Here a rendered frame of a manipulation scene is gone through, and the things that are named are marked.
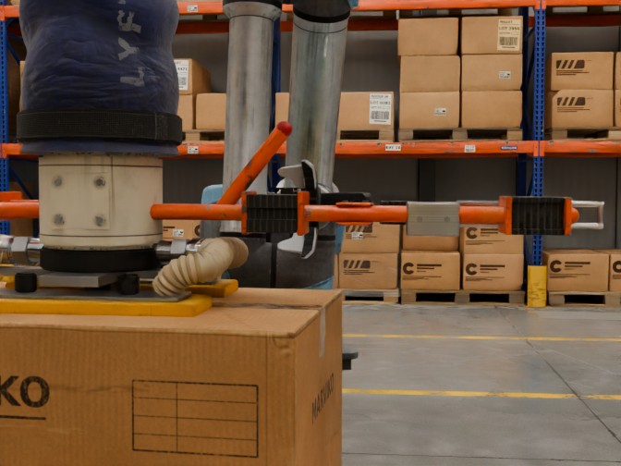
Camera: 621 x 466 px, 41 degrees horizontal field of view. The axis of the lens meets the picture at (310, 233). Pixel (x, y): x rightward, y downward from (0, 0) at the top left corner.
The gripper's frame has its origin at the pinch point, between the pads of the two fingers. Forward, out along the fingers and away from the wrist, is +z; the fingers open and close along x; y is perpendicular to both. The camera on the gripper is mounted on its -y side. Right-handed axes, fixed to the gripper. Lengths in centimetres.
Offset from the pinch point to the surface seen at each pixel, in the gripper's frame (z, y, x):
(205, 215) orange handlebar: 17.0, 12.3, -0.6
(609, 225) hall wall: -827, -255, -33
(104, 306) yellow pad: 28.5, 22.5, -11.6
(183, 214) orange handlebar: 17.1, 15.3, -0.3
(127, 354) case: 36.3, 17.0, -16.0
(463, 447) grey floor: -228, -44, -107
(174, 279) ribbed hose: 25.8, 14.3, -8.4
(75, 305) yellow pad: 28.5, 26.3, -11.5
